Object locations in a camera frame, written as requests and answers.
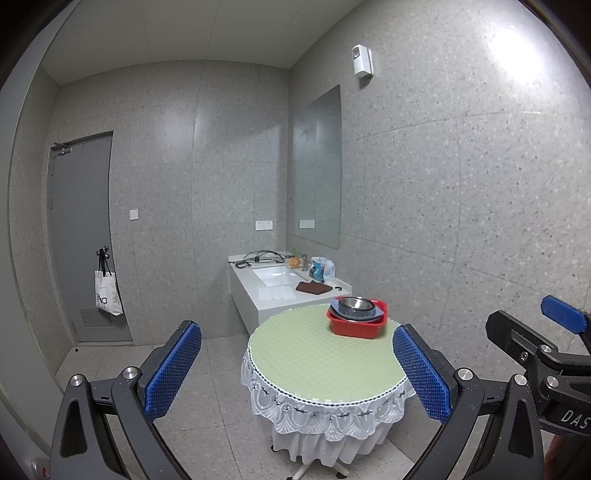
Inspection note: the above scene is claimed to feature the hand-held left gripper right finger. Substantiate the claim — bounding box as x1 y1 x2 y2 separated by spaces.
392 323 546 480

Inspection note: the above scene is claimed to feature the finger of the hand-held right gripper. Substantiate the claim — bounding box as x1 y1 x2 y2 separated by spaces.
486 310 560 377
540 294 591 335

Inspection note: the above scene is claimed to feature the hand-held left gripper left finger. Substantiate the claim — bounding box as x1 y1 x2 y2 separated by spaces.
48 319 204 480

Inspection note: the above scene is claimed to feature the light blue square plate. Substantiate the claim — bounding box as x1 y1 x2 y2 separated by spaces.
331 296 387 324

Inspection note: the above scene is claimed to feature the red plastic basin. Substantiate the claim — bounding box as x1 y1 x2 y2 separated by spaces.
326 300 387 340

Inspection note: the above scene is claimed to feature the large steel bowl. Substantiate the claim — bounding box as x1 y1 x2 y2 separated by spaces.
338 297 376 319

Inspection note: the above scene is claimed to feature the door vent grille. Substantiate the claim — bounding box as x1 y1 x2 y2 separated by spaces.
81 308 114 328

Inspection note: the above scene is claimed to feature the white tote bag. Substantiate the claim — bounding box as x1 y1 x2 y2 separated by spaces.
95 256 124 317

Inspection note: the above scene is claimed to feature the white sink counter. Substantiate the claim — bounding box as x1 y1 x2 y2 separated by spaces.
228 251 352 337

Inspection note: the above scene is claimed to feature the white lace tablecloth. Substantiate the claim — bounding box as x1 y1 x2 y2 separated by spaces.
240 346 416 467

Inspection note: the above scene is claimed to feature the brown cloth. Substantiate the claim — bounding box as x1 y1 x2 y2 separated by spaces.
295 280 333 295

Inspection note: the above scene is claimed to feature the blue and white plastic bag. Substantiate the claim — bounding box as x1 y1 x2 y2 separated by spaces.
310 257 335 283

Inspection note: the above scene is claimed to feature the white table base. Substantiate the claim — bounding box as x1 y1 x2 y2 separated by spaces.
288 459 352 480

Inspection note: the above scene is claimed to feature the grey door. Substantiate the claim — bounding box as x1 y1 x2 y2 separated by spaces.
47 131 134 344

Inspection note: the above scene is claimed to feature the black cable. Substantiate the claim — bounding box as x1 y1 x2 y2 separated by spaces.
235 250 286 268

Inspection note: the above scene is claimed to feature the wall mirror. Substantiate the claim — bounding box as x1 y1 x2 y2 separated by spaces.
292 84 341 250

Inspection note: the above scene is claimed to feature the white wall dispenser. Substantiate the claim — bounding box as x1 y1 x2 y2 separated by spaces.
352 44 374 77

